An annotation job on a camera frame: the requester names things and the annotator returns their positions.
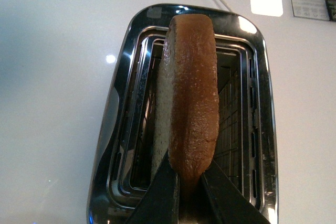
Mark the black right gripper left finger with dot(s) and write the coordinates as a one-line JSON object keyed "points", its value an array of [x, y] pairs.
{"points": [[160, 204]]}

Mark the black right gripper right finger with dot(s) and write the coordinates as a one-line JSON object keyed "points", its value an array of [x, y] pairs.
{"points": [[227, 204]]}

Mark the brown bread slice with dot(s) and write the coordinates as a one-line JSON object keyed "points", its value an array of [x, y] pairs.
{"points": [[187, 101]]}

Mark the silver two-slot toaster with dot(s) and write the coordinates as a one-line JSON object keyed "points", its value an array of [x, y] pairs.
{"points": [[246, 147]]}

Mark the grey label sticker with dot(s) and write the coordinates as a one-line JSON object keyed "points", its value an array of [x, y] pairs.
{"points": [[310, 9]]}

